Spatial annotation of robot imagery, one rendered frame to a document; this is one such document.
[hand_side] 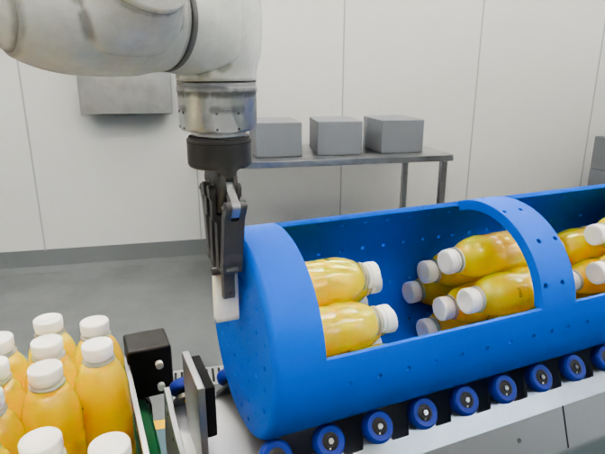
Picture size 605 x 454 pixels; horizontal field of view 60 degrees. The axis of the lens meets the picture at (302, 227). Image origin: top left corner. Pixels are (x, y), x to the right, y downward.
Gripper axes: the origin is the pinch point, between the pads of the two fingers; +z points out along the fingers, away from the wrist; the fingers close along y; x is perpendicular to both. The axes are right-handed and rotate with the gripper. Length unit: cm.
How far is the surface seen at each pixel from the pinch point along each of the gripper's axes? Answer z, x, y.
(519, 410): 23, 44, 9
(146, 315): 116, 14, -245
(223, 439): 23.3, -0.6, -2.1
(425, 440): 23.5, 25.9, 9.5
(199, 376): 10.9, -4.0, 0.1
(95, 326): 7.0, -15.6, -11.7
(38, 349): 7.2, -22.8, -8.4
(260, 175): 52, 118, -327
